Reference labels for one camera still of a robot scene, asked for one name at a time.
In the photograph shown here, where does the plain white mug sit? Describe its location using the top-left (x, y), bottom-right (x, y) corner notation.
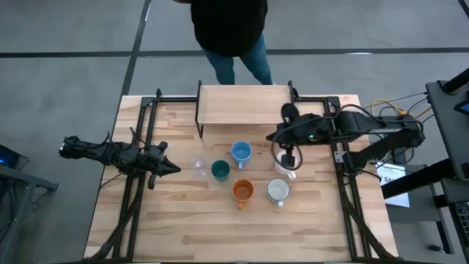
top-left (273, 149), bottom-right (298, 181)

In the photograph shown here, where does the wooden shelf black metal frame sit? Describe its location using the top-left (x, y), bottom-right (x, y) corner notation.
top-left (193, 79), bottom-right (298, 139)

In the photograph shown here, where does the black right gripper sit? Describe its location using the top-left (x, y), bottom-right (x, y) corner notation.
top-left (266, 113), bottom-right (312, 168)

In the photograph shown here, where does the blue white floral mug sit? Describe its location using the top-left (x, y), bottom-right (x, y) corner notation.
top-left (266, 177), bottom-right (291, 209)

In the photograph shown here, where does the dark side stand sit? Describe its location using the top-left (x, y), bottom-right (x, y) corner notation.
top-left (0, 144), bottom-right (59, 257)

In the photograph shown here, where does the green cup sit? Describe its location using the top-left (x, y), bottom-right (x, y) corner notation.
top-left (210, 159), bottom-right (231, 182)

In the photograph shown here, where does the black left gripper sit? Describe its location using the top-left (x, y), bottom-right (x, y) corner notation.
top-left (137, 141), bottom-right (182, 177)

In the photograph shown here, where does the orange faceted mug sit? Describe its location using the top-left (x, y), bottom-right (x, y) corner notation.
top-left (231, 178), bottom-right (255, 210)

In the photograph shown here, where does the clear glass cup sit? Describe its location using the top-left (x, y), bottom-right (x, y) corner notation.
top-left (190, 157), bottom-right (210, 180)

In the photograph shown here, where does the yellow cable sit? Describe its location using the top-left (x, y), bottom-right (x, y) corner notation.
top-left (370, 98), bottom-right (408, 117)

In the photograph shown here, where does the person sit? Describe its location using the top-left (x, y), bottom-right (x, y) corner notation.
top-left (171, 0), bottom-right (275, 86)

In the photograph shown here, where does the white paper sheet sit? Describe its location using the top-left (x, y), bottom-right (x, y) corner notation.
top-left (375, 161), bottom-right (410, 208)

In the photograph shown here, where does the light blue mug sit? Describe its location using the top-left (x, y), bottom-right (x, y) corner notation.
top-left (230, 140), bottom-right (254, 170)

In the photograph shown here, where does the black equipment cart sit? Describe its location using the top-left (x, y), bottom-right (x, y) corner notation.
top-left (380, 67), bottom-right (469, 264)

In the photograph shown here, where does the black aluminium table frame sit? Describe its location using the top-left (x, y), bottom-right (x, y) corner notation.
top-left (84, 87), bottom-right (400, 263)

